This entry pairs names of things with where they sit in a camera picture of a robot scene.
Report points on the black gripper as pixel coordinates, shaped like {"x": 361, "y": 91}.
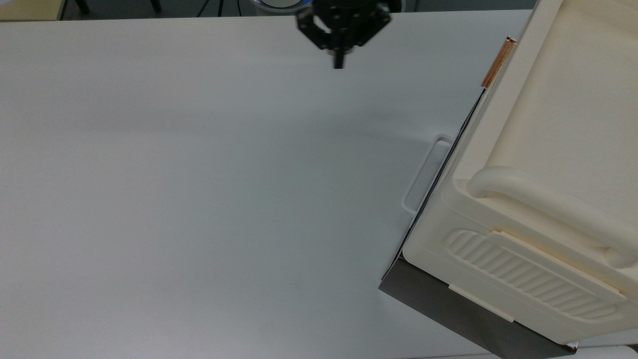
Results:
{"x": 344, "y": 25}

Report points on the yellowish wooden table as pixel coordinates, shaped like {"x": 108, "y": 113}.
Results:
{"x": 30, "y": 9}

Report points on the cream plastic cabinet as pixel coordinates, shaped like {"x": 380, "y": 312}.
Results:
{"x": 558, "y": 124}

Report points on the cream cabinet door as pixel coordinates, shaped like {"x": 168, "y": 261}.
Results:
{"x": 471, "y": 124}

